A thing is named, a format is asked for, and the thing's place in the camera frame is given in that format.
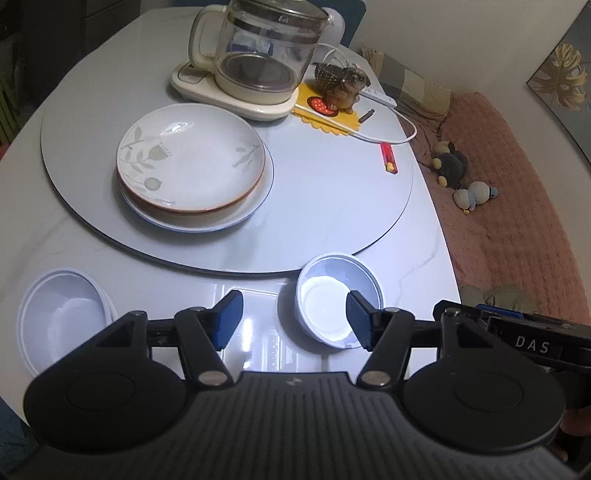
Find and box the pink blanket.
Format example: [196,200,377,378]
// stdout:
[397,91,588,320]

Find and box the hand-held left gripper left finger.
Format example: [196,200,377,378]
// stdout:
[95,291,245,388]

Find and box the small white bowl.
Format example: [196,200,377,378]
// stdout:
[295,252,385,350]
[18,270,120,378]
[16,268,108,378]

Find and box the large white plate blue rim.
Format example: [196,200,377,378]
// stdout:
[119,152,275,233]

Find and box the white power strip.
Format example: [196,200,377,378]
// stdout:
[358,88,398,110]

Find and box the white plate with leaf branches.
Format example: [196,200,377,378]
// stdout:
[117,178,259,222]

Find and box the glass kettle jug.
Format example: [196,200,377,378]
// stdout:
[188,0,334,103]

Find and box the olive green cloth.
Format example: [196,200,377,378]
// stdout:
[457,284,539,317]

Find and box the blue and white plush toy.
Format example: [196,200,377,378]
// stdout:
[452,181,502,217]

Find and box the grey round turntable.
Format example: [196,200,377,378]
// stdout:
[41,88,414,273]

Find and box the cream kettle base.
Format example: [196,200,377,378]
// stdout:
[171,60,299,122]

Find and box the white plate with tulip print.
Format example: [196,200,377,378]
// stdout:
[115,104,267,214]

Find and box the yellow scalloped mat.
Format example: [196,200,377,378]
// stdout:
[294,80,370,136]

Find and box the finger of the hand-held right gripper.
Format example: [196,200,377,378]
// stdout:
[433,300,485,326]

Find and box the black mouse plush toy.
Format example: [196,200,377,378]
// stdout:
[431,141,470,190]

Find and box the plaid pillow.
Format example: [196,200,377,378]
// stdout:
[360,48,454,121]

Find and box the white power cable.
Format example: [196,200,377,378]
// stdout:
[295,44,419,145]

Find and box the dog figurine with basket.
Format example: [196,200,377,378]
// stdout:
[312,62,373,114]

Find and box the blue upholstered chair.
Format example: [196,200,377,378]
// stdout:
[339,0,368,49]

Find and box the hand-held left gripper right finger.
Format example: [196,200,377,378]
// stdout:
[346,291,490,388]

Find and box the gold leaf wall picture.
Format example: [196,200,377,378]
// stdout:
[526,18,591,165]

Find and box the red lighter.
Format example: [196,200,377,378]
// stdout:
[379,142,398,174]

